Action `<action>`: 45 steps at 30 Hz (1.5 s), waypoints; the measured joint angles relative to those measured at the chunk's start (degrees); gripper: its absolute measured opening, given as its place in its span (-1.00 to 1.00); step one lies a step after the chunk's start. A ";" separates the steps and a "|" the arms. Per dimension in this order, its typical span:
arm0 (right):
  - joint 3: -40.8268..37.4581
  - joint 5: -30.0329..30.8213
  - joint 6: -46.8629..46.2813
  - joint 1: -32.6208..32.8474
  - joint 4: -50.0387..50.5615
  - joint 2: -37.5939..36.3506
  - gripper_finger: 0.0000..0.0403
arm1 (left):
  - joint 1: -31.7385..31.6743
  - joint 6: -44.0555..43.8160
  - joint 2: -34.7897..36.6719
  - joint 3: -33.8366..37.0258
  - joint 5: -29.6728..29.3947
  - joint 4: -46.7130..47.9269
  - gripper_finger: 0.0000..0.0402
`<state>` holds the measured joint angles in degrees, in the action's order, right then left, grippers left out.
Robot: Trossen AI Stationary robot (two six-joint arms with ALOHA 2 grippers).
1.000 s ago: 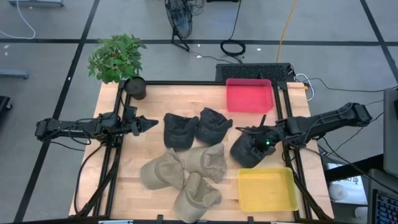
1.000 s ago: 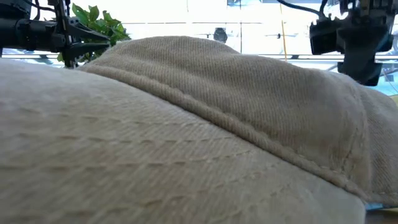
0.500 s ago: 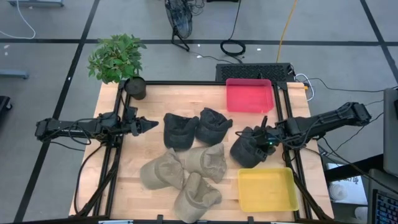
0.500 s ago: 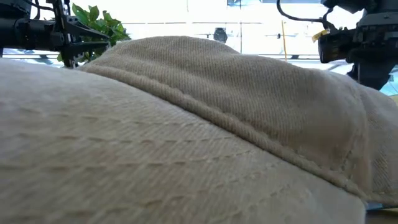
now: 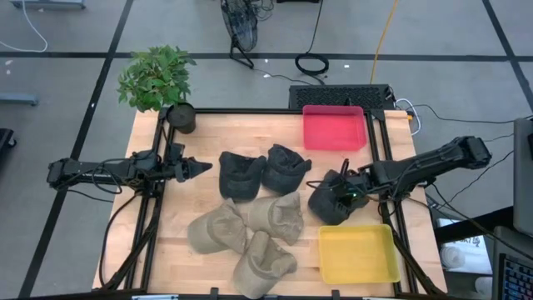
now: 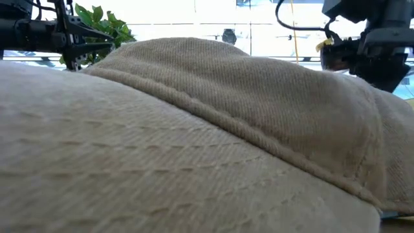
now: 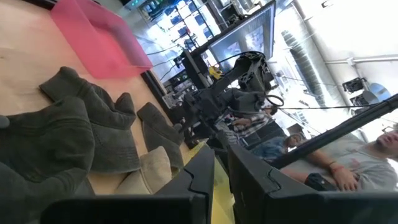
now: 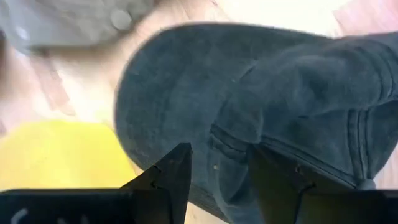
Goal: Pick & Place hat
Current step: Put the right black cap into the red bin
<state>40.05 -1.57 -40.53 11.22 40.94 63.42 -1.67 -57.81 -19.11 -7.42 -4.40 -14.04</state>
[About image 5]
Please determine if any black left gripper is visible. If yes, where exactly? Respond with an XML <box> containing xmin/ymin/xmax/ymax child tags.
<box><xmin>161</xmin><ymin>156</ymin><xmax>214</xmax><ymax>183</ymax></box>

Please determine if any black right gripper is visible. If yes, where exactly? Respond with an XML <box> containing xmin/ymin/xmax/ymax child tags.
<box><xmin>331</xmin><ymin>157</ymin><xmax>374</xmax><ymax>189</ymax></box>

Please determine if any black cap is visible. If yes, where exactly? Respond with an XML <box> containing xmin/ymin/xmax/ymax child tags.
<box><xmin>261</xmin><ymin>143</ymin><xmax>312</xmax><ymax>196</ymax></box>
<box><xmin>306</xmin><ymin>168</ymin><xmax>370</xmax><ymax>226</ymax></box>
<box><xmin>218</xmin><ymin>150</ymin><xmax>267</xmax><ymax>203</ymax></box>

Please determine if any beige cap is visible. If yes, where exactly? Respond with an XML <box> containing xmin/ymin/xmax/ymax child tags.
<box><xmin>187</xmin><ymin>197</ymin><xmax>247</xmax><ymax>255</ymax></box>
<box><xmin>245</xmin><ymin>190</ymin><xmax>305</xmax><ymax>247</ymax></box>
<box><xmin>232</xmin><ymin>230</ymin><xmax>299</xmax><ymax>300</ymax></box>

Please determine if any pink plastic tray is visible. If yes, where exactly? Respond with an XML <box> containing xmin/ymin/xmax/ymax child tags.
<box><xmin>301</xmin><ymin>104</ymin><xmax>368</xmax><ymax>152</ymax></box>

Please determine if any yellow plastic tray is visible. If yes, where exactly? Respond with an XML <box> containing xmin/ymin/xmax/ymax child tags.
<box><xmin>318</xmin><ymin>223</ymin><xmax>401</xmax><ymax>285</ymax></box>

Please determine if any green leafy plant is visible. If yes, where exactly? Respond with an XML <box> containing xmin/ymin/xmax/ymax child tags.
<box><xmin>116</xmin><ymin>44</ymin><xmax>197</xmax><ymax>113</ymax></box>

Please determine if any black floor fan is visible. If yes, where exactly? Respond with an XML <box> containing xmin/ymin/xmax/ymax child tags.
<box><xmin>219</xmin><ymin>0</ymin><xmax>259</xmax><ymax>70</ymax></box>

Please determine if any grey computer monitor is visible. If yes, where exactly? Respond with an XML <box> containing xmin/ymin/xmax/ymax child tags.
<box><xmin>512</xmin><ymin>117</ymin><xmax>533</xmax><ymax>238</ymax></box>

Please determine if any grey stand leg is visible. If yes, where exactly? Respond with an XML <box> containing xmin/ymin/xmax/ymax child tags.
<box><xmin>10</xmin><ymin>0</ymin><xmax>87</xmax><ymax>11</ymax></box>
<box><xmin>0</xmin><ymin>92</ymin><xmax>40</xmax><ymax>108</ymax></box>

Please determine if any laptop with backlit keyboard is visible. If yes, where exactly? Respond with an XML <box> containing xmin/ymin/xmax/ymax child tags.
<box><xmin>492</xmin><ymin>227</ymin><xmax>533</xmax><ymax>300</ymax></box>

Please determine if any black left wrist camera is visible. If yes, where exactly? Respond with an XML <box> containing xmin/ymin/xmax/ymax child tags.
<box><xmin>166</xmin><ymin>142</ymin><xmax>187</xmax><ymax>162</ymax></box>

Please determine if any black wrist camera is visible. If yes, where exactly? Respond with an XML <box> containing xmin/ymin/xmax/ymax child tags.
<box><xmin>337</xmin><ymin>186</ymin><xmax>371</xmax><ymax>209</ymax></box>
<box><xmin>166</xmin><ymin>142</ymin><xmax>187</xmax><ymax>162</ymax></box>

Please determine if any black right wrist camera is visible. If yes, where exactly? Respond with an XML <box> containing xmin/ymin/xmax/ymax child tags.
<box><xmin>337</xmin><ymin>186</ymin><xmax>371</xmax><ymax>209</ymax></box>

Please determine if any white looped cable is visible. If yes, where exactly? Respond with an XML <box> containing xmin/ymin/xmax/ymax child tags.
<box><xmin>395</xmin><ymin>97</ymin><xmax>423</xmax><ymax>137</ymax></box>

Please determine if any black coiled cable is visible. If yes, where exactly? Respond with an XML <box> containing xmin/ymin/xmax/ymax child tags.
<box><xmin>294</xmin><ymin>0</ymin><xmax>330</xmax><ymax>77</ymax></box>

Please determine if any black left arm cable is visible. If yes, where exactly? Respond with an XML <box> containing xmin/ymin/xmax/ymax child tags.
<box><xmin>97</xmin><ymin>189</ymin><xmax>142</xmax><ymax>288</ymax></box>

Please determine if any yellow cable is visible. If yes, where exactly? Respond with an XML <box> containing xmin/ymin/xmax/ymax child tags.
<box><xmin>369</xmin><ymin>0</ymin><xmax>400</xmax><ymax>84</ymax></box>

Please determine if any white floor cable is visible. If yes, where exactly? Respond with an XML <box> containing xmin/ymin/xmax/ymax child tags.
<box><xmin>0</xmin><ymin>0</ymin><xmax>49</xmax><ymax>54</ymax></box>

